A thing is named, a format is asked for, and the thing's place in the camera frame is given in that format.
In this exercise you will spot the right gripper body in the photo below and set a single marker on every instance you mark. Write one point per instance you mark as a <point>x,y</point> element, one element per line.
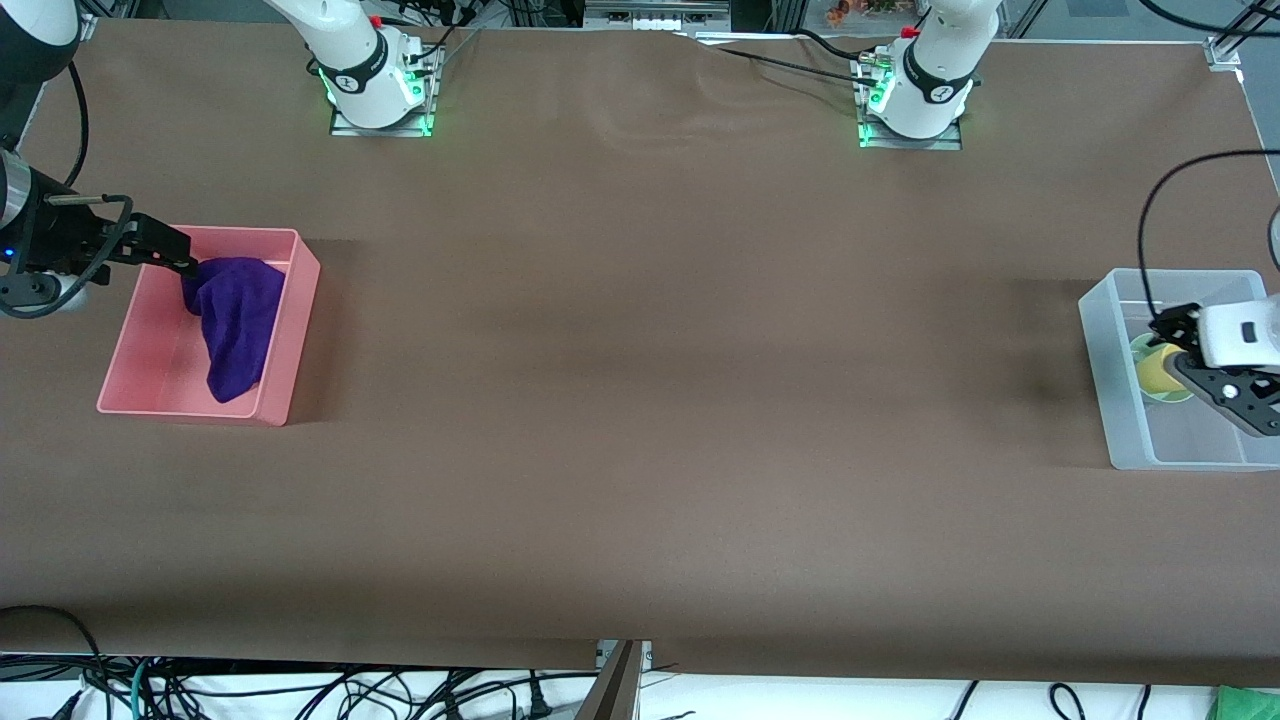
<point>62,243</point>

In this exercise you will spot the yellow plastic cup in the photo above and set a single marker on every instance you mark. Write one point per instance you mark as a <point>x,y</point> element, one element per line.
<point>1155,372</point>

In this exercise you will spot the purple cloth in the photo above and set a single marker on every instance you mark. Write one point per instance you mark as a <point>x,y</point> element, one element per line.
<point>240,320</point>

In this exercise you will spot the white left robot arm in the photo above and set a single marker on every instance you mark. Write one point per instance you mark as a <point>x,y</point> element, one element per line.
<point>935,70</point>

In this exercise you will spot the translucent white plastic bin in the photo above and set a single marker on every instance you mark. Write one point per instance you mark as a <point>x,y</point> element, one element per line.
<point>1120,420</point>

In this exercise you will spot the pink plastic bin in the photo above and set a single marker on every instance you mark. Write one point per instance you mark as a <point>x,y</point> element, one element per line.
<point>150,350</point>

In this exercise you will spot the green fabric item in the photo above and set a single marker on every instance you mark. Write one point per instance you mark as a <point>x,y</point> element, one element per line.
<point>1250,705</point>

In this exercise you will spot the brown table cover sheet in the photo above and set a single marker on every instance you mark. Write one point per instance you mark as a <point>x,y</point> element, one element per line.
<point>640,400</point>

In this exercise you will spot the grey equipment box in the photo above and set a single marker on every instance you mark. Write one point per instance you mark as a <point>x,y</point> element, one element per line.
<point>655,12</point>

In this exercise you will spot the wooden board edge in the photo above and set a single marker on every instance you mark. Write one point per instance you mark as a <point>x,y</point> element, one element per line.
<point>615,690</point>

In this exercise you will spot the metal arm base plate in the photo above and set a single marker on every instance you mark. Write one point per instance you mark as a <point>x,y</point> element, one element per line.
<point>350,128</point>
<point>940,144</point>

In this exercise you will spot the aluminium frame corner bracket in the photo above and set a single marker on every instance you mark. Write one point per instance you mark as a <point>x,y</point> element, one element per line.
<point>1222,52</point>

